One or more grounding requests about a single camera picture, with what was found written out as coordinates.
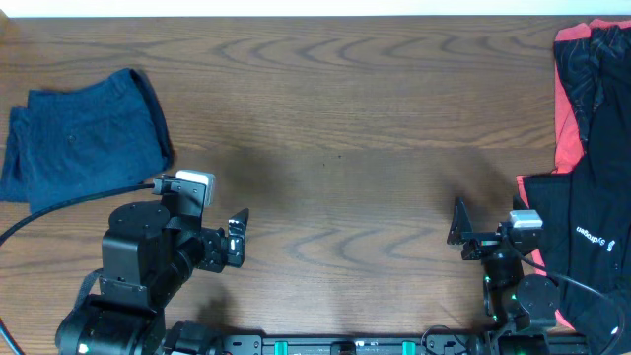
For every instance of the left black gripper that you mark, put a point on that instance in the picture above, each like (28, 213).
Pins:
(215, 255)

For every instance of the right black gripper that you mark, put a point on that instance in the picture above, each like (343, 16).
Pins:
(462, 230)

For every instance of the blue denim shorts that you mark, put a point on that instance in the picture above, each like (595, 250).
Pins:
(64, 145)

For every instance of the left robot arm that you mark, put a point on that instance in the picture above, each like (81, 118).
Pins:
(149, 251)

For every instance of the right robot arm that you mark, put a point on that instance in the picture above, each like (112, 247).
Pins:
(522, 306)

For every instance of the red and black garment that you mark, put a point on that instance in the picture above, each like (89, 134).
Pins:
(585, 202)

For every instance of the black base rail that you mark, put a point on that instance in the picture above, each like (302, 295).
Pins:
(345, 345)

